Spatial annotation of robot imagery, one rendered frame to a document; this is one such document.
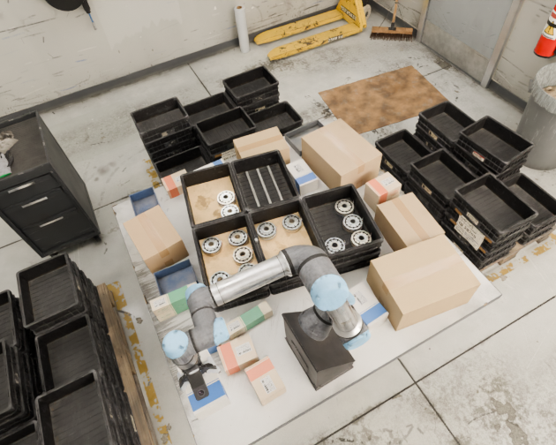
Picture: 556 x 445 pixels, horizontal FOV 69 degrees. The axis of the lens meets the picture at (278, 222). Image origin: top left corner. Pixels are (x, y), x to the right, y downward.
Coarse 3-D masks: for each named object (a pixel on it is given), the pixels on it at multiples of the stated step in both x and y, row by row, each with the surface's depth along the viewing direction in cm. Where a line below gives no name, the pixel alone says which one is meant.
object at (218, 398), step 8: (200, 352) 150; (208, 352) 154; (208, 376) 144; (216, 376) 144; (208, 384) 143; (216, 384) 143; (192, 392) 142; (216, 392) 141; (224, 392) 141; (192, 400) 140; (200, 400) 140; (208, 400) 140; (216, 400) 140; (224, 400) 141; (192, 408) 138; (200, 408) 138; (208, 408) 139; (216, 408) 143; (200, 416) 141
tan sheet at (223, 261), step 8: (200, 240) 218; (224, 240) 216; (248, 240) 216; (224, 248) 214; (232, 248) 213; (208, 256) 211; (216, 256) 211; (224, 256) 211; (232, 256) 210; (208, 264) 208; (216, 264) 208; (224, 264) 208; (232, 264) 207; (256, 264) 206; (208, 272) 206; (232, 272) 205; (208, 280) 203
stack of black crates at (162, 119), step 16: (176, 96) 334; (144, 112) 329; (160, 112) 336; (176, 112) 338; (144, 128) 328; (160, 128) 313; (176, 128) 322; (144, 144) 319; (160, 144) 325; (176, 144) 331; (192, 144) 341; (160, 160) 336
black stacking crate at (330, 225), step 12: (336, 192) 222; (348, 192) 225; (312, 204) 224; (324, 204) 227; (360, 204) 215; (312, 216) 222; (324, 216) 222; (336, 216) 221; (360, 216) 220; (324, 228) 217; (336, 228) 217; (372, 228) 207; (324, 240) 212; (348, 240) 212; (372, 240) 211; (360, 252) 202; (372, 252) 207; (336, 264) 204
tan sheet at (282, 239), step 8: (256, 224) 221; (280, 224) 220; (280, 232) 217; (288, 232) 217; (296, 232) 217; (304, 232) 216; (264, 240) 215; (272, 240) 215; (280, 240) 214; (288, 240) 214; (296, 240) 214; (304, 240) 213; (264, 248) 212; (272, 248) 212; (280, 248) 211; (272, 256) 209
